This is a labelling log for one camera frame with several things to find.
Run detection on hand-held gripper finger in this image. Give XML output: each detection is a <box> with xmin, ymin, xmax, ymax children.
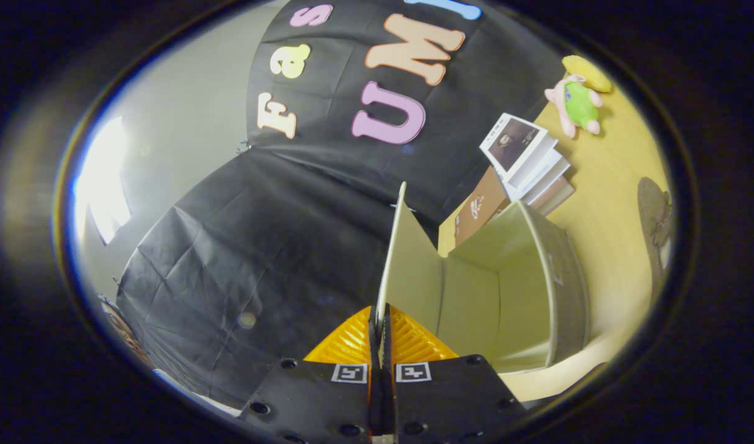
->
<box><xmin>382</xmin><ymin>303</ymin><xmax>528</xmax><ymax>444</ymax></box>
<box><xmin>237</xmin><ymin>306</ymin><xmax>384</xmax><ymax>444</ymax></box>

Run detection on grey fabric storage box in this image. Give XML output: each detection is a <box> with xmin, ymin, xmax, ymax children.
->
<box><xmin>376</xmin><ymin>182</ymin><xmax>592</xmax><ymax>374</ymax></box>

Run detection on brown flat cardboard box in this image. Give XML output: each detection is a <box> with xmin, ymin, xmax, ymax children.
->
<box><xmin>454</xmin><ymin>166</ymin><xmax>512</xmax><ymax>247</ymax></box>

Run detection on black backdrop cloth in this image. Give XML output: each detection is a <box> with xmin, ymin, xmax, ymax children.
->
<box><xmin>115</xmin><ymin>0</ymin><xmax>575</xmax><ymax>411</ymax></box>

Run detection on tan spine book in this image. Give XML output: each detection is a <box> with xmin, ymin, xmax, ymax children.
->
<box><xmin>528</xmin><ymin>176</ymin><xmax>576</xmax><ymax>218</ymax></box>

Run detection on green and pink plush toy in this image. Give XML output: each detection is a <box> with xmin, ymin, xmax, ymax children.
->
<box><xmin>544</xmin><ymin>74</ymin><xmax>603</xmax><ymax>138</ymax></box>

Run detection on yellow plush toy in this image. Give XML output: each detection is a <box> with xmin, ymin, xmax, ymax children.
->
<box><xmin>562</xmin><ymin>54</ymin><xmax>613</xmax><ymax>94</ymax></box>

